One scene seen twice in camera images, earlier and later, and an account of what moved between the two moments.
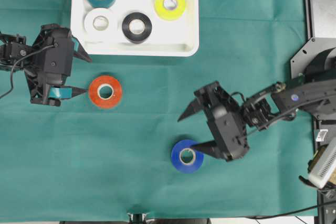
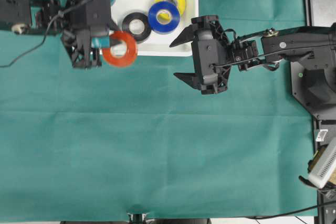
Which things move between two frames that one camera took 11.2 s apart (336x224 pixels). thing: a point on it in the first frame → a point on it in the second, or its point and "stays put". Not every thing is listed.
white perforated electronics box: [322, 172] stays put
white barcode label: [321, 135] stays put
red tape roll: [105, 91] → [123, 50]
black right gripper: [226, 120] → [212, 51]
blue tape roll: [184, 168] → [167, 28]
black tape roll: [136, 28] stays put
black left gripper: [50, 63] → [88, 14]
